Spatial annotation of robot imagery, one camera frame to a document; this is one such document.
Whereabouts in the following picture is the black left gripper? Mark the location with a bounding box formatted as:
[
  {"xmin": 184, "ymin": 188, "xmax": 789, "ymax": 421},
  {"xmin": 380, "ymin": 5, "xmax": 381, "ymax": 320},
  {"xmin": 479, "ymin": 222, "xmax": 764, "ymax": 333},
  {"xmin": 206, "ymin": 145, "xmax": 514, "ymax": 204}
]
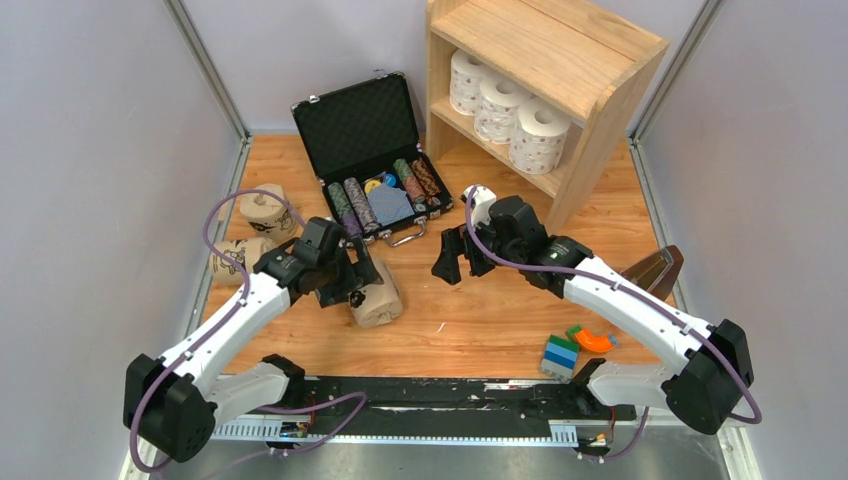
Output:
[{"xmin": 316, "ymin": 234, "xmax": 384, "ymax": 308}]

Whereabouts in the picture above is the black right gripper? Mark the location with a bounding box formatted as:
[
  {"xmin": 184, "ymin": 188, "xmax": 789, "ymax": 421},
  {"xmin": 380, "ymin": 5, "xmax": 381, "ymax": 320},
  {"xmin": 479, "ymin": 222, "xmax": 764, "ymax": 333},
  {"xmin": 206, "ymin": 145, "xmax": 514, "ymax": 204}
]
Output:
[{"xmin": 431, "ymin": 215, "xmax": 523, "ymax": 286}]

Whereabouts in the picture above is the brown roll labelled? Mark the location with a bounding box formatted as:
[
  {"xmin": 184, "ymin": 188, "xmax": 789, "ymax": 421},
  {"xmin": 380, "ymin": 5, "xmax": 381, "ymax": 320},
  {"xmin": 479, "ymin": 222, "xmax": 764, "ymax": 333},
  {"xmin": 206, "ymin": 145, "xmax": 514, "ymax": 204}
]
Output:
[{"xmin": 349, "ymin": 258, "xmax": 404, "ymax": 328}]

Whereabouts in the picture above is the floral toilet roll two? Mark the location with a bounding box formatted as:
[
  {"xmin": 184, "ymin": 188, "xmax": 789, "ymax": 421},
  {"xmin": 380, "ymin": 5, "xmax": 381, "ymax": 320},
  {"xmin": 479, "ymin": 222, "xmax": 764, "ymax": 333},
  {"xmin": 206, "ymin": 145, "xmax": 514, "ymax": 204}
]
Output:
[{"xmin": 508, "ymin": 97, "xmax": 571, "ymax": 175}]

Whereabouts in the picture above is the floral toilet roll one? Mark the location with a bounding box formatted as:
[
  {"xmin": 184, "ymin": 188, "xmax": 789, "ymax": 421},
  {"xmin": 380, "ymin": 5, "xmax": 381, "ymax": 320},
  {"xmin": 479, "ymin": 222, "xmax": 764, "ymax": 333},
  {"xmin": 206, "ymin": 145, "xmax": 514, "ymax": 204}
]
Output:
[{"xmin": 474, "ymin": 74, "xmax": 532, "ymax": 145}]

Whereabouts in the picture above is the floral toilet roll three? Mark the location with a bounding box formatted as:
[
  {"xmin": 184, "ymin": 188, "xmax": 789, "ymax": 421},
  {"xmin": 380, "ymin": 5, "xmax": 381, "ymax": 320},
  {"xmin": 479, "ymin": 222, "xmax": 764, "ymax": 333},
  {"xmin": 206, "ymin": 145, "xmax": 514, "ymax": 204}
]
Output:
[{"xmin": 449, "ymin": 49, "xmax": 494, "ymax": 117}]

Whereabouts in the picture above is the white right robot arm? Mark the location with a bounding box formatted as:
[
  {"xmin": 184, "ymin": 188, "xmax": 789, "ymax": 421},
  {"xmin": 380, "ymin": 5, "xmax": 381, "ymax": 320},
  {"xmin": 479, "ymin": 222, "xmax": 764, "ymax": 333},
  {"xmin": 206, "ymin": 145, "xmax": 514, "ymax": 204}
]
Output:
[{"xmin": 432, "ymin": 185, "xmax": 763, "ymax": 435}]

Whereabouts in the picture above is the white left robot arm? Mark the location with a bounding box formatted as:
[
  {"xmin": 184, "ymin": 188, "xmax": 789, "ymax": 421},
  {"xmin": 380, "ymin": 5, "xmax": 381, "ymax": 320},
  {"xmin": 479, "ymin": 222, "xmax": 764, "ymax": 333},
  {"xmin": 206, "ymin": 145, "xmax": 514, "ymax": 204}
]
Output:
[{"xmin": 123, "ymin": 217, "xmax": 382, "ymax": 473}]

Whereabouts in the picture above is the wooden shelf unit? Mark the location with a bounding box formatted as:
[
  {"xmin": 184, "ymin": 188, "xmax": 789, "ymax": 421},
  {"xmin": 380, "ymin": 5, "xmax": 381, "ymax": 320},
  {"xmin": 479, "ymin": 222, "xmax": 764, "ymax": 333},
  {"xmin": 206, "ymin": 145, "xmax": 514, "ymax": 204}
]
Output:
[{"xmin": 425, "ymin": 1, "xmax": 670, "ymax": 231}]

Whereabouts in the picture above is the black poker chip case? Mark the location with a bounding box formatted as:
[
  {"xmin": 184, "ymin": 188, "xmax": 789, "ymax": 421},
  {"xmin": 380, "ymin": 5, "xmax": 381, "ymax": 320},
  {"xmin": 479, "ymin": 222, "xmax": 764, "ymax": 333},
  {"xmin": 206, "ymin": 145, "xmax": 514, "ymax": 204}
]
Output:
[{"xmin": 291, "ymin": 72, "xmax": 454, "ymax": 245}]

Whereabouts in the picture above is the brown wrapped roll upright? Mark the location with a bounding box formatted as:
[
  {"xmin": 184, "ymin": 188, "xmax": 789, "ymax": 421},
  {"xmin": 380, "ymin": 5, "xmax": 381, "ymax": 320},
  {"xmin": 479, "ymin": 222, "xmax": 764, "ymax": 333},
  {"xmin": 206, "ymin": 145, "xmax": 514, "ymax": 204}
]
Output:
[{"xmin": 239, "ymin": 183, "xmax": 299, "ymax": 245}]

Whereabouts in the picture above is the brown wrapped roll lying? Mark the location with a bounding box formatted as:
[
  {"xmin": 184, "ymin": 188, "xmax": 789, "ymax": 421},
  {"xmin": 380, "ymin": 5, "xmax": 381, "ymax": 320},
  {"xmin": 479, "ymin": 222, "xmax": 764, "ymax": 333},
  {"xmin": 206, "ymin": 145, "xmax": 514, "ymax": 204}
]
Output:
[{"xmin": 208, "ymin": 237, "xmax": 275, "ymax": 286}]

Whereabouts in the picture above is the blue green block stack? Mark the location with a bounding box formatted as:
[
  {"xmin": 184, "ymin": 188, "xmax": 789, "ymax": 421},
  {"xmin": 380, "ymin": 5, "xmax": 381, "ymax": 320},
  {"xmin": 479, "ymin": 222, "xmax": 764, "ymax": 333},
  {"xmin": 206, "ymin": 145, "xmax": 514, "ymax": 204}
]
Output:
[{"xmin": 539, "ymin": 335, "xmax": 579, "ymax": 383}]

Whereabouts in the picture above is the orange curved toy piece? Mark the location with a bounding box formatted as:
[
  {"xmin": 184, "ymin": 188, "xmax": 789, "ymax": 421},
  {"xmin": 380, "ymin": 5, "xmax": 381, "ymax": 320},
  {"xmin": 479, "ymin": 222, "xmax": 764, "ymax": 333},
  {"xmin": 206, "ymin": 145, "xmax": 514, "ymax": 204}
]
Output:
[{"xmin": 566, "ymin": 325, "xmax": 618, "ymax": 354}]

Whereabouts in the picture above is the brown metronome with glass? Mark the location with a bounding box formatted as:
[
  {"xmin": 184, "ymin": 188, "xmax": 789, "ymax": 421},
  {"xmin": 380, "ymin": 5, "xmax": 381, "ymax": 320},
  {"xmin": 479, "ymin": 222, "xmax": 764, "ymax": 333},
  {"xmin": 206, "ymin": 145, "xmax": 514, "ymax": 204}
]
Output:
[{"xmin": 620, "ymin": 245, "xmax": 684, "ymax": 300}]

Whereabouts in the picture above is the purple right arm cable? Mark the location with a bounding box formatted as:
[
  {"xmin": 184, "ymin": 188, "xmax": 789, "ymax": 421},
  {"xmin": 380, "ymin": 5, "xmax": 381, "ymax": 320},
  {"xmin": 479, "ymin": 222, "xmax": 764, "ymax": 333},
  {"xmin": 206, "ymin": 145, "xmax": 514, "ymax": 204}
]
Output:
[{"xmin": 464, "ymin": 186, "xmax": 763, "ymax": 463}]

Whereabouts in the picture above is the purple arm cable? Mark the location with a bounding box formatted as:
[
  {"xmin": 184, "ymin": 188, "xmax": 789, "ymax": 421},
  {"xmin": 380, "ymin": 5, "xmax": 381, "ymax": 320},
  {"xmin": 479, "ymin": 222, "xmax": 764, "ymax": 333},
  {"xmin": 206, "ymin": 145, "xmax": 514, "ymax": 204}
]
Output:
[
  {"xmin": 129, "ymin": 188, "xmax": 369, "ymax": 480},
  {"xmin": 464, "ymin": 186, "xmax": 763, "ymax": 463}
]

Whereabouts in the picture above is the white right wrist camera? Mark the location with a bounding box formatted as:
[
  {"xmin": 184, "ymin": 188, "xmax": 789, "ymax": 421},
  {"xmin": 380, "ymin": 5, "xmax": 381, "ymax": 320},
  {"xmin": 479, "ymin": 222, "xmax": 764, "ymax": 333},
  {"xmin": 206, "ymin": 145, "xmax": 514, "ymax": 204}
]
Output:
[{"xmin": 461, "ymin": 184, "xmax": 498, "ymax": 228}]

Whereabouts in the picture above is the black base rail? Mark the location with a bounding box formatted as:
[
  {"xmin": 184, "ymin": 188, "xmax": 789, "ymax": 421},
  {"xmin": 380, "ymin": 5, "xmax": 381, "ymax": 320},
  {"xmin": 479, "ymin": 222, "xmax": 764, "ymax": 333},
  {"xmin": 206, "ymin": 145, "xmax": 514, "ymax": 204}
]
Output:
[{"xmin": 279, "ymin": 376, "xmax": 636, "ymax": 438}]

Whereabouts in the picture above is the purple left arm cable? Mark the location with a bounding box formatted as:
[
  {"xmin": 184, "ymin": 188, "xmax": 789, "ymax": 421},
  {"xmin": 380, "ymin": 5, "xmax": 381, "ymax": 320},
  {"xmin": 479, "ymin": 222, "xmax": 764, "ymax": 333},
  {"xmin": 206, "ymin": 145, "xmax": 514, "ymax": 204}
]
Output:
[{"xmin": 129, "ymin": 188, "xmax": 369, "ymax": 480}]

